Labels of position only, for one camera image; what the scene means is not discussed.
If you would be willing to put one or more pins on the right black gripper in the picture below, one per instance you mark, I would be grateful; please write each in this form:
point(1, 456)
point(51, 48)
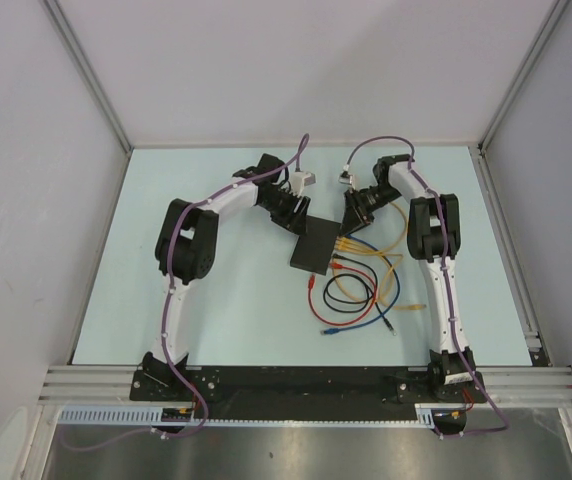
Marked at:
point(356, 216)

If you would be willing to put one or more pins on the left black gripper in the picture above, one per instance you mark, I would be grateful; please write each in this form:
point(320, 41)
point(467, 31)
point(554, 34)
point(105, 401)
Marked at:
point(295, 222)

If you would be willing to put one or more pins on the black network switch box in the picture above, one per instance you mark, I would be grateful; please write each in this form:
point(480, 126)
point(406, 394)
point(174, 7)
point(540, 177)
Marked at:
point(314, 249)

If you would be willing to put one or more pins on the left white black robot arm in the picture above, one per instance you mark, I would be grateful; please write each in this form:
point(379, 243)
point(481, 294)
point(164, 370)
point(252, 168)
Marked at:
point(186, 250)

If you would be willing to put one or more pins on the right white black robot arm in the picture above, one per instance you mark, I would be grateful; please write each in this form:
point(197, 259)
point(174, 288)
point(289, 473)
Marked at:
point(433, 240)

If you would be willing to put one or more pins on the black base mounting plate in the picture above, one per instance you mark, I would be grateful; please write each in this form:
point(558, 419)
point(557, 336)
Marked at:
point(288, 393)

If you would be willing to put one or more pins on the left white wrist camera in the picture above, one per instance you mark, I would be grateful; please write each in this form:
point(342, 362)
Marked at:
point(300, 180)

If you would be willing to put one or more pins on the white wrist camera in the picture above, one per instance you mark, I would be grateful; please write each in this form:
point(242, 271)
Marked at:
point(300, 180)
point(347, 179)

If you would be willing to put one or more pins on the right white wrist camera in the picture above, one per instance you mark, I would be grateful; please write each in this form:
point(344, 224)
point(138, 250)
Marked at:
point(347, 179)

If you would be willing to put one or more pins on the aluminium right corner post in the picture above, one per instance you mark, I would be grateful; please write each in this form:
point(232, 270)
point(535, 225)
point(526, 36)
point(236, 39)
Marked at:
point(527, 66)

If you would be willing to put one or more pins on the aluminium corner post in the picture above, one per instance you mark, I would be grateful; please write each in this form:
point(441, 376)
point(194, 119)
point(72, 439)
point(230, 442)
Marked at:
point(527, 66)
point(87, 72)

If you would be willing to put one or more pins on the aluminium right frame rail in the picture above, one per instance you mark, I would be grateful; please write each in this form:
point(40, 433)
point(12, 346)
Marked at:
point(521, 296)

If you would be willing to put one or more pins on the aluminium frame rail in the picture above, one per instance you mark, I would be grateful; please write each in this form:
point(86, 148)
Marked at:
point(514, 387)
point(521, 296)

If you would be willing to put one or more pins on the aluminium left corner post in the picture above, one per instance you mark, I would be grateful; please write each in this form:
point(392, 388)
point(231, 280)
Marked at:
point(87, 72)

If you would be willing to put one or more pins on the aluminium front frame rail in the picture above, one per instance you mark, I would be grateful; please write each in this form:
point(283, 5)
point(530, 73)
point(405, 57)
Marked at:
point(514, 387)

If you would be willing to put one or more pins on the grey slotted cable duct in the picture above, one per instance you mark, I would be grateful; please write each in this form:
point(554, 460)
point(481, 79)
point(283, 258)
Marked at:
point(160, 417)

